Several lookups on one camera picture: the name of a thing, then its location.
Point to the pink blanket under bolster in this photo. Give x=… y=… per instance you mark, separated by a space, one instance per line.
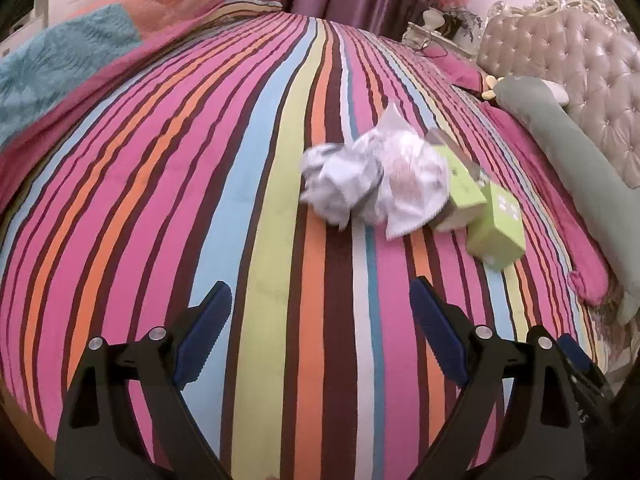
x=591 y=275

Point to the grey-white paper ball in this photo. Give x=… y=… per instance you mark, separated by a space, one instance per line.
x=341 y=184

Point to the striped colourful bed sheet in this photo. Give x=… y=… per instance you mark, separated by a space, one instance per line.
x=186 y=173

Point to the white vase pink flowers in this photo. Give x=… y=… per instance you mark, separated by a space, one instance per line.
x=456 y=15

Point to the white plastic bag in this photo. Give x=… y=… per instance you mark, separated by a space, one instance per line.
x=414 y=186

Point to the green long bolster pillow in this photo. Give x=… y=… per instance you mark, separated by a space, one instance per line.
x=610 y=209

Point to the yellow plush toy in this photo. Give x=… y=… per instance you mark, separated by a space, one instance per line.
x=489 y=84

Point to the green cardboard box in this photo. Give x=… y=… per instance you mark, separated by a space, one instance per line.
x=466 y=200

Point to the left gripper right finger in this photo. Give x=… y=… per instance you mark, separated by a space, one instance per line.
x=514 y=417

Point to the green box with label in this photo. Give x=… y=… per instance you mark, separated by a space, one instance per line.
x=497 y=235

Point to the tufted beige headboard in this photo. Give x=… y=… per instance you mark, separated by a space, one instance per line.
x=586 y=46

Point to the white nightstand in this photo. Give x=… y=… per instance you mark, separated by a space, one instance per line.
x=420 y=38

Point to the pink pillow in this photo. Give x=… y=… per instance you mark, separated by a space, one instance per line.
x=460 y=72

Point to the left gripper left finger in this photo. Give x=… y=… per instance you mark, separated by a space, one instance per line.
x=99 y=436

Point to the orange teal folded quilt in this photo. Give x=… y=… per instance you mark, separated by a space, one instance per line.
x=47 y=84

